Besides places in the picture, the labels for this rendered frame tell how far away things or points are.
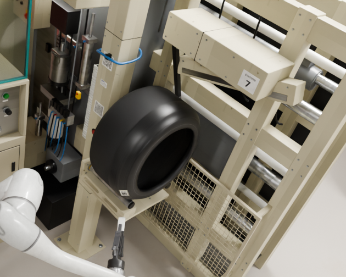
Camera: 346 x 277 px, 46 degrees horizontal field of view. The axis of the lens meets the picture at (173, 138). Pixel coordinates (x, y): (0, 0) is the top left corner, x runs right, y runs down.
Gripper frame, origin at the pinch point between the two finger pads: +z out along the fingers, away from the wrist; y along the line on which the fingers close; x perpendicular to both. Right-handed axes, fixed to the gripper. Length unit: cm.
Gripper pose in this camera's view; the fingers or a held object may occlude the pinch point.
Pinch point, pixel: (121, 225)
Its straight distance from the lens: 193.6
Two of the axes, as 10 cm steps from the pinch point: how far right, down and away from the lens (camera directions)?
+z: 0.6, -8.6, 5.1
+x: 9.9, 0.0, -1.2
